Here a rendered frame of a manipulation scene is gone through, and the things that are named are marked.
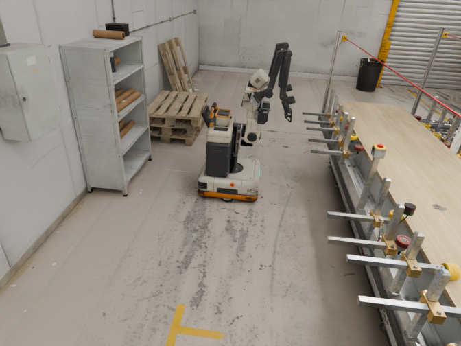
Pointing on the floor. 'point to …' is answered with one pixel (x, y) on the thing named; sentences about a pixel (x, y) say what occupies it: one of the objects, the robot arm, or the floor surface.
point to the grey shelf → (121, 154)
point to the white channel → (456, 141)
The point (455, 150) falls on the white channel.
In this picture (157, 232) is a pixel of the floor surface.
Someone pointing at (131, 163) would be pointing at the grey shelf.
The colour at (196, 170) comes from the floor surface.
